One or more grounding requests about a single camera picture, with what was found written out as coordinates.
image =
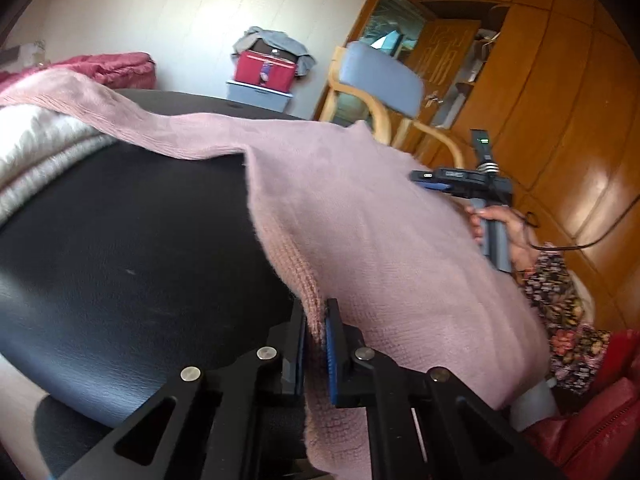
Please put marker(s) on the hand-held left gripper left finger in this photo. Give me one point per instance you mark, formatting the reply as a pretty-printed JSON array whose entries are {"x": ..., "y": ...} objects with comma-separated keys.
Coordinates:
[{"x": 299, "y": 360}]

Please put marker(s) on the person's right hand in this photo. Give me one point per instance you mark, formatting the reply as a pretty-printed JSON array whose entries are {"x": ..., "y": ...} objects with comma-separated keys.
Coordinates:
[{"x": 519, "y": 240}]

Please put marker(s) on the red fabric bag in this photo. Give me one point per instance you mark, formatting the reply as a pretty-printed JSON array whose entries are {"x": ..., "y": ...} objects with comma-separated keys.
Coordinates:
[{"x": 262, "y": 67}]

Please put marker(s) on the glass door in wooden frame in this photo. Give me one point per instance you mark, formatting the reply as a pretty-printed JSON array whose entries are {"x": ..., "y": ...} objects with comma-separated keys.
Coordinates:
[{"x": 385, "y": 15}]

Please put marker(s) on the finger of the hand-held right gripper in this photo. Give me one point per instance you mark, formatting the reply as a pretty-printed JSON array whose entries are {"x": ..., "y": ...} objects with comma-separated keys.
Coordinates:
[{"x": 430, "y": 180}]

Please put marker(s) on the wooden wardrobe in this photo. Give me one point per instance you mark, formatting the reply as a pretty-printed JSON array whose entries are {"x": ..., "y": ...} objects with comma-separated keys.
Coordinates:
[{"x": 565, "y": 100}]

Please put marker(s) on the bed with red blanket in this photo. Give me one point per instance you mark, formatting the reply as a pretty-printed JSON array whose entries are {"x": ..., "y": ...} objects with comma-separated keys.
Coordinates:
[{"x": 115, "y": 67}]

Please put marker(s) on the grey plastic storage box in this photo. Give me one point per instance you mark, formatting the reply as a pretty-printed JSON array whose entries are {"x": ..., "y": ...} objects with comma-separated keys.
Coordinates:
[{"x": 255, "y": 97}]

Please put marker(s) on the black leather ottoman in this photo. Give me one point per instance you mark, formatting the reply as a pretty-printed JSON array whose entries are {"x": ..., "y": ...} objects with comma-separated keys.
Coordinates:
[{"x": 125, "y": 270}]

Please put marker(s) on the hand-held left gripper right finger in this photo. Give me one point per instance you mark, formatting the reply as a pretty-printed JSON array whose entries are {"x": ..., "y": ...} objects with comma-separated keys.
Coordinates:
[{"x": 331, "y": 360}]

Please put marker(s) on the wooden armchair with grey cushions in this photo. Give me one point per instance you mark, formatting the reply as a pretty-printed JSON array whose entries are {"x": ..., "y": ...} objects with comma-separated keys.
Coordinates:
[{"x": 385, "y": 82}]

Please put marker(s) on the red jacket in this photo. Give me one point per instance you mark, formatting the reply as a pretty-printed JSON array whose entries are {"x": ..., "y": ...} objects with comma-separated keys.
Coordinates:
[{"x": 600, "y": 410}]

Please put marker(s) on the person's right forearm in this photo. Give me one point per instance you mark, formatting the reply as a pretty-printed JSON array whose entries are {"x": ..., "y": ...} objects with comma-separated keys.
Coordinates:
[{"x": 555, "y": 300}]

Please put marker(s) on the white knit sweater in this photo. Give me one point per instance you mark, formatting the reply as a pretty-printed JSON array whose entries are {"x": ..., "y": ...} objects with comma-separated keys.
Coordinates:
[{"x": 35, "y": 145}]

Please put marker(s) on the grey garment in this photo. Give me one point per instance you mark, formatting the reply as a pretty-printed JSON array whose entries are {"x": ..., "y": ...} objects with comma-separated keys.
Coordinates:
[{"x": 287, "y": 42}]

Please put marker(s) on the pink knit sweater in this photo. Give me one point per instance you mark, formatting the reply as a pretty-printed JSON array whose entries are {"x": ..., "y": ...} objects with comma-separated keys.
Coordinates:
[{"x": 375, "y": 235}]

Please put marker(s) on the wooden panel door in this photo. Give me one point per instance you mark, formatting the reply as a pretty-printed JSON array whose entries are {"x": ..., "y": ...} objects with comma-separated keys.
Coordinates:
[{"x": 445, "y": 55}]

